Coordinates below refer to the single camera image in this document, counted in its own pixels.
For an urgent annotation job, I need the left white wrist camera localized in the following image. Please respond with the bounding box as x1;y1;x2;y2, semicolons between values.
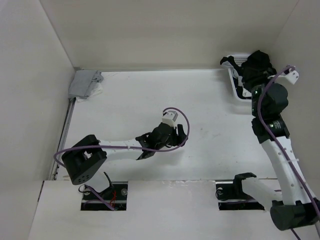
162;110;179;128

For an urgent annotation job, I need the folded white tank top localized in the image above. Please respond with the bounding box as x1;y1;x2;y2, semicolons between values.
75;83;103;103

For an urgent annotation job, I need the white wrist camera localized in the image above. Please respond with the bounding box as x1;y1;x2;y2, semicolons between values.
281;66;300;85
162;110;179;128

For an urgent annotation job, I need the white plastic laundry basket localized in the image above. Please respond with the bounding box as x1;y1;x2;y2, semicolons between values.
220;53;252;104

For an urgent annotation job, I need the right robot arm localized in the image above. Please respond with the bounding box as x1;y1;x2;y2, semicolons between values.
231;83;320;231

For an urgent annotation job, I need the folded grey tank top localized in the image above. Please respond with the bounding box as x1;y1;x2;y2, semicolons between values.
68;69;104;99

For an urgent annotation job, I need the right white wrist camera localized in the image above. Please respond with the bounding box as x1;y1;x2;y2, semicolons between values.
281;66;300;85

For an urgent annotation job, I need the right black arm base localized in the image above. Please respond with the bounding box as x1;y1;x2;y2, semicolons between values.
215;181;265;211

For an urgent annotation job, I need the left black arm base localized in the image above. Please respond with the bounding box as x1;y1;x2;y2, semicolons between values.
78;182;129;211

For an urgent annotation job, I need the black tank top in basket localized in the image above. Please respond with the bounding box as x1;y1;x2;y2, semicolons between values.
219;55;242;73

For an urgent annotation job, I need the black tank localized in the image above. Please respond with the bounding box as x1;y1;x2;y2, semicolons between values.
241;50;277;93
219;55;242;73

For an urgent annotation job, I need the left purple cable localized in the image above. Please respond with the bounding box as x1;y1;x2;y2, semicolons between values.
53;107;190;211

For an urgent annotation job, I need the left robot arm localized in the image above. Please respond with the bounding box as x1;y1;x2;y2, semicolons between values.
61;122;188;200

